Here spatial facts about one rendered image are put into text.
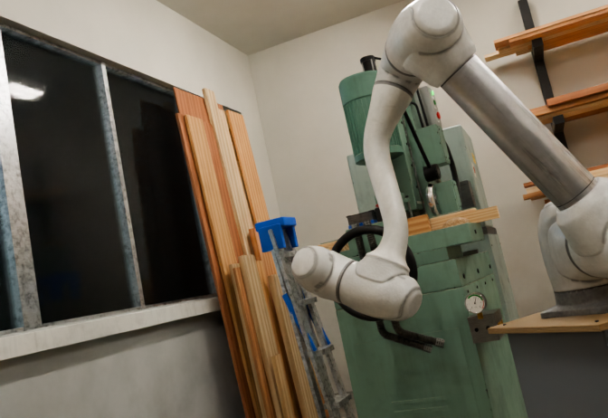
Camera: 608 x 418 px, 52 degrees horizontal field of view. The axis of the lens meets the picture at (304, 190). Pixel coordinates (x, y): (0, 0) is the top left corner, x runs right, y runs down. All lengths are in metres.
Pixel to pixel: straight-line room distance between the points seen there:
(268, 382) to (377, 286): 2.23
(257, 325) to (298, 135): 1.88
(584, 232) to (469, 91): 0.38
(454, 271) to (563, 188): 0.70
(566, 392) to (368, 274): 0.55
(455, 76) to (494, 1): 3.40
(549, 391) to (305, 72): 3.71
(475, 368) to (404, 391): 0.24
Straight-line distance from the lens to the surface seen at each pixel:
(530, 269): 4.50
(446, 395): 2.11
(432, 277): 2.06
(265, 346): 3.50
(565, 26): 4.20
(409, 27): 1.37
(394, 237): 1.39
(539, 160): 1.42
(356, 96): 2.25
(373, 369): 2.16
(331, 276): 1.40
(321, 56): 4.95
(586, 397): 1.59
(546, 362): 1.64
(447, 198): 2.36
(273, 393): 3.51
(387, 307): 1.34
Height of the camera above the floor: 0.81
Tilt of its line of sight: 8 degrees up
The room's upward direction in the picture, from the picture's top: 12 degrees counter-clockwise
